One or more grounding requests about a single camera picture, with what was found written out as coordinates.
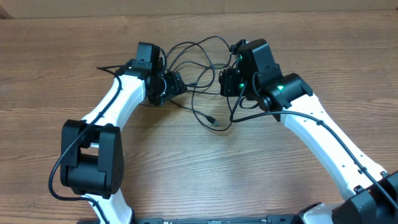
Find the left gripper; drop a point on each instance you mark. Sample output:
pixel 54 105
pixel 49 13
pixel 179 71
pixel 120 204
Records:
pixel 177 86

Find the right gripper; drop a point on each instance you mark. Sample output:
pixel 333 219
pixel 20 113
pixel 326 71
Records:
pixel 228 89

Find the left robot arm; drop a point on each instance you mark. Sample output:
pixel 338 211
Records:
pixel 91 161

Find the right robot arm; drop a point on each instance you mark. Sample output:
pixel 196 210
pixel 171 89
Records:
pixel 368 191

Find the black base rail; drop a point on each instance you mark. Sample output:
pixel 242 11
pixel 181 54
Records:
pixel 269 219

